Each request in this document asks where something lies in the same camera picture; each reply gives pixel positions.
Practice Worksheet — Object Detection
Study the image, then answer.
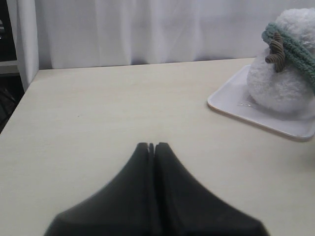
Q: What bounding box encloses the white rectangular plastic tray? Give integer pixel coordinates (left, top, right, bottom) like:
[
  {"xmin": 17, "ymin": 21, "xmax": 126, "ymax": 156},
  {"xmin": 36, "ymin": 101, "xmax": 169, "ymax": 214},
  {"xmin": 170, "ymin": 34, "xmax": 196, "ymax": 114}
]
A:
[{"xmin": 207, "ymin": 65, "xmax": 315, "ymax": 142}]

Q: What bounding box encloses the white curtain backdrop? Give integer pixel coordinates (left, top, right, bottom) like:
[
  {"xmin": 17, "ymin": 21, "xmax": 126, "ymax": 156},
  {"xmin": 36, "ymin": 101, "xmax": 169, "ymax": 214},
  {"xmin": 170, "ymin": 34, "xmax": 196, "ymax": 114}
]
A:
[{"xmin": 7, "ymin": 0, "xmax": 315, "ymax": 89}]

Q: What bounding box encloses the white plush snowman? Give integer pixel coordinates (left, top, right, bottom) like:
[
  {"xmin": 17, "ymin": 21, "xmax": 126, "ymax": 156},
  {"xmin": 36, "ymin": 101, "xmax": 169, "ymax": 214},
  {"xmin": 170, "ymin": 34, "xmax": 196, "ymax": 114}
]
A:
[{"xmin": 247, "ymin": 8, "xmax": 315, "ymax": 113}]

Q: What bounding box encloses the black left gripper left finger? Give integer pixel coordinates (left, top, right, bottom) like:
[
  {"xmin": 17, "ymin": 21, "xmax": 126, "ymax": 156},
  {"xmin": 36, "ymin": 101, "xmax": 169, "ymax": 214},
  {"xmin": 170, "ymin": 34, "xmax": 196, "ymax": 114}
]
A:
[{"xmin": 45, "ymin": 143, "xmax": 154, "ymax": 236}]

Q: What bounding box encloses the green knitted scarf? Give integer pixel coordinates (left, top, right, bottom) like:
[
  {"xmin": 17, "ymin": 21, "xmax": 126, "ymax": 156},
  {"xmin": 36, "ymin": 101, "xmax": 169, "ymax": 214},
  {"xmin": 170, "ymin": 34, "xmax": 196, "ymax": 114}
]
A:
[{"xmin": 261, "ymin": 23, "xmax": 315, "ymax": 89}]

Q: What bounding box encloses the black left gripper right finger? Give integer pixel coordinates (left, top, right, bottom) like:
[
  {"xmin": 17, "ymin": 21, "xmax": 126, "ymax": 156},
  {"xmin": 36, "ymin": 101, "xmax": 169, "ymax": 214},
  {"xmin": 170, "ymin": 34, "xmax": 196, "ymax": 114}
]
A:
[{"xmin": 154, "ymin": 143, "xmax": 269, "ymax": 236}]

